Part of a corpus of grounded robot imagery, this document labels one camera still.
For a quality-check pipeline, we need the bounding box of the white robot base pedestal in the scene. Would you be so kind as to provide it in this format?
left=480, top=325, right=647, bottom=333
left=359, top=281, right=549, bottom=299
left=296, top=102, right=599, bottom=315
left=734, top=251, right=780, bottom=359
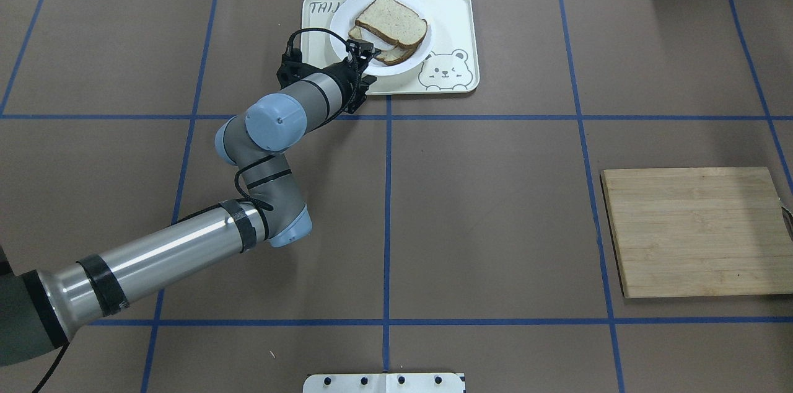
left=302, top=373, right=467, bottom=392

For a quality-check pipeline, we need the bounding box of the bread slice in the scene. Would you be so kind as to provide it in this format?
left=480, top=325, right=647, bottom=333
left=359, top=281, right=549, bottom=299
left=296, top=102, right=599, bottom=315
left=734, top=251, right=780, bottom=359
left=354, top=0, right=428, bottom=48
left=348, top=26, right=417, bottom=66

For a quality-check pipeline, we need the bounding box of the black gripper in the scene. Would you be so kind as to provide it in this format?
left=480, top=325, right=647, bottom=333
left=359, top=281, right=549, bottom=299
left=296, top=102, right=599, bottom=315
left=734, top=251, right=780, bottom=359
left=328, top=39, right=380, bottom=115

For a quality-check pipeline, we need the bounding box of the cream bear serving tray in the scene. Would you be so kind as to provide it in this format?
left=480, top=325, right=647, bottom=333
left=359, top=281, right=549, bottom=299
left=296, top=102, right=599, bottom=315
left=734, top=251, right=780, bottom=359
left=301, top=0, right=480, bottom=95

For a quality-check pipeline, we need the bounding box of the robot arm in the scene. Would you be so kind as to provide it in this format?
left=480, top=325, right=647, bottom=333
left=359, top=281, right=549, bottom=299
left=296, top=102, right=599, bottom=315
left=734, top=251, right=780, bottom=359
left=1, top=40, right=380, bottom=366

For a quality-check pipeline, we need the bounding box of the wooden cutting board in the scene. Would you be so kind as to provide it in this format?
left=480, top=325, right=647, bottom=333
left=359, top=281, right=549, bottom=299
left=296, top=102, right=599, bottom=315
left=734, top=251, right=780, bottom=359
left=601, top=167, right=792, bottom=299

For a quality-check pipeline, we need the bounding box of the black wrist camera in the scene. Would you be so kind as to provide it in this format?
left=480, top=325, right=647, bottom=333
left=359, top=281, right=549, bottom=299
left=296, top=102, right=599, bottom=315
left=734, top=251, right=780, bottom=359
left=276, top=47, right=319, bottom=90

